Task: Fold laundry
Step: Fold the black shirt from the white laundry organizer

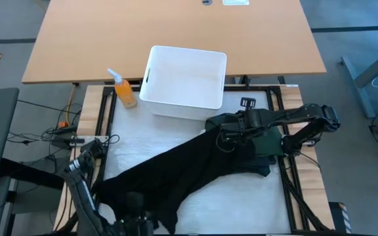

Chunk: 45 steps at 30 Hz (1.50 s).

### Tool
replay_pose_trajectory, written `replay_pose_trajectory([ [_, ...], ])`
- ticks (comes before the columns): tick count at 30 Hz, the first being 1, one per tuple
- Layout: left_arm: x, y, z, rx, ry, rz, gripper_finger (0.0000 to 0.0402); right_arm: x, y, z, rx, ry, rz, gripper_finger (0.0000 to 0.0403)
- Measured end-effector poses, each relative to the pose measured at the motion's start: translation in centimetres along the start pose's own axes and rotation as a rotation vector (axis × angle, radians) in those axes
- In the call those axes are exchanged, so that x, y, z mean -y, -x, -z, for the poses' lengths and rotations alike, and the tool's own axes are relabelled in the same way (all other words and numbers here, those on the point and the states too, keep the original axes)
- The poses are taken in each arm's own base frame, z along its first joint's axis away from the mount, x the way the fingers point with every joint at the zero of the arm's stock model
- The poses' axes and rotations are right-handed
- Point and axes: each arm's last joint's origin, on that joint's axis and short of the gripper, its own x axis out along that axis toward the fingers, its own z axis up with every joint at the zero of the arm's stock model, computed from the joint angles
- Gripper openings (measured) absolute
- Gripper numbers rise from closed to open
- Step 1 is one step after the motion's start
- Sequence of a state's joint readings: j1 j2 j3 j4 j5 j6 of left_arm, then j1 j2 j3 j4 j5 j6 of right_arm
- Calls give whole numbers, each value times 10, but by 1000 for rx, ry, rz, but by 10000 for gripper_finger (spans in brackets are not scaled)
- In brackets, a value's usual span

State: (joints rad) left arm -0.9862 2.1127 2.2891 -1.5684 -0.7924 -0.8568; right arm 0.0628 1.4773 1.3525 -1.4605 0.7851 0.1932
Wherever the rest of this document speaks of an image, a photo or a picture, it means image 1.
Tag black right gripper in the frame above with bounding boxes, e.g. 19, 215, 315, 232
220, 109, 259, 144

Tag dark green garment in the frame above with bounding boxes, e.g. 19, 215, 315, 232
204, 115, 285, 158

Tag dark zippered trousers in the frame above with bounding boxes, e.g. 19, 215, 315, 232
241, 153, 277, 168

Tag black knit garment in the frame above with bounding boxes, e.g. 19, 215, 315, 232
93, 126, 259, 235

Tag white plastic laundry basket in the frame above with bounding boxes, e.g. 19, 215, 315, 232
138, 45, 228, 121

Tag orange spray bottle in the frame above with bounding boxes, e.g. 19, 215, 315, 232
106, 68, 138, 109

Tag white desk outlet plate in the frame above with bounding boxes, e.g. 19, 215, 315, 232
222, 0, 250, 7

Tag black hazard-striped box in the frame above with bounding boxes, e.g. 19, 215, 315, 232
328, 202, 353, 234

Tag grey metal desk leg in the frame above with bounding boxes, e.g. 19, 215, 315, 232
341, 41, 378, 119

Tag light brown wooden desk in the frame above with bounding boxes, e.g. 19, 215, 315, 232
21, 0, 327, 85

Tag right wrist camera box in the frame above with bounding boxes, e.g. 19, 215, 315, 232
240, 96, 257, 109

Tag yellow cable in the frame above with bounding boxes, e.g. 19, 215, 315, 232
66, 83, 77, 124

